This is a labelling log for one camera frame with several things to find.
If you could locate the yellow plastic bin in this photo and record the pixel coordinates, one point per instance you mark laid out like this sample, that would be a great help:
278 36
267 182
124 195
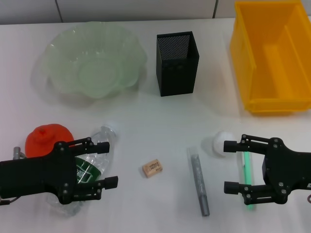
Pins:
274 80

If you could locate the clear plastic water bottle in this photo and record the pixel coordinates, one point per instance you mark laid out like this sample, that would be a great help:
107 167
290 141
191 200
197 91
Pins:
104 160

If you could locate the orange toy fruit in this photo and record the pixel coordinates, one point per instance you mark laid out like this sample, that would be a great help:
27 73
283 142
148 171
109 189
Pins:
43 138

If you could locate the black mesh pen holder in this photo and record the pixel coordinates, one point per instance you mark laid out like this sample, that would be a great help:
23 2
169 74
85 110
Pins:
177 75

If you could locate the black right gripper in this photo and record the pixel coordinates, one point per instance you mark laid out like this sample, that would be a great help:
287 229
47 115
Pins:
286 170

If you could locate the pale green glass fruit plate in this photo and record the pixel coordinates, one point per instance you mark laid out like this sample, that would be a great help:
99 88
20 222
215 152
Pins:
92 63

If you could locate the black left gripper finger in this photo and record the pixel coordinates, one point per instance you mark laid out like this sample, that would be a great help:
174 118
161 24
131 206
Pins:
110 182
102 147

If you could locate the white paper ball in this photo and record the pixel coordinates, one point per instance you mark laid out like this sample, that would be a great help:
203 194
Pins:
218 145

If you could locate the tan cork eraser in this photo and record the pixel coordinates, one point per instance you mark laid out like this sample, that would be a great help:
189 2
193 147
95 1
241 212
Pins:
151 168

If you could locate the grey marker pen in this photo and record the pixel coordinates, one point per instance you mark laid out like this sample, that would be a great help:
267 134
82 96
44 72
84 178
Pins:
198 174

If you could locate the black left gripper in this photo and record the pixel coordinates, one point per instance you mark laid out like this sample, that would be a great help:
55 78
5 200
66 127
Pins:
29 177

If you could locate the green pen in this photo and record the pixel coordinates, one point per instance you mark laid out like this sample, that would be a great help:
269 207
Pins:
247 170

